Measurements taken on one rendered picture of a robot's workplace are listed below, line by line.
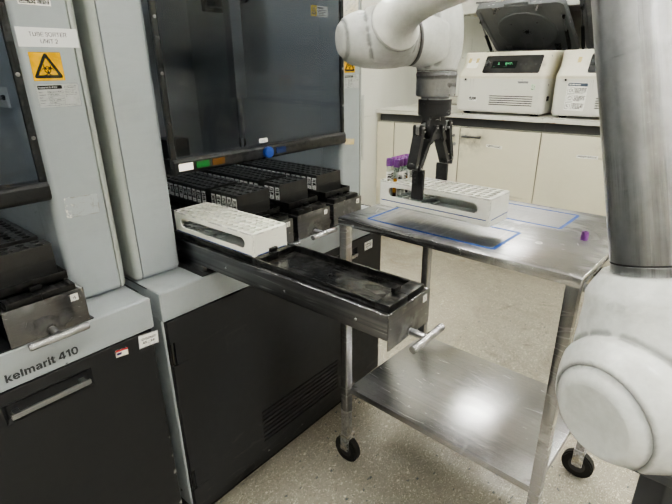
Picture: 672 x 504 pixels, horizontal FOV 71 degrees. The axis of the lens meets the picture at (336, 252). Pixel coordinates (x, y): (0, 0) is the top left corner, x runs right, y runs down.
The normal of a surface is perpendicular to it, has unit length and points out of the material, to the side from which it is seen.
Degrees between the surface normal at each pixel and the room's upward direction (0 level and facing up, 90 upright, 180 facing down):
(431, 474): 0
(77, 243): 90
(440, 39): 92
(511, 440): 0
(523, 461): 0
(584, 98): 89
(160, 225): 90
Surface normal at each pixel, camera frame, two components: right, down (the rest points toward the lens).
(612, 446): -0.92, 0.21
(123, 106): 0.76, 0.22
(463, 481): -0.01, -0.93
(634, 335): -0.85, -0.03
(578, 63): -0.55, -0.23
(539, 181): -0.67, 0.28
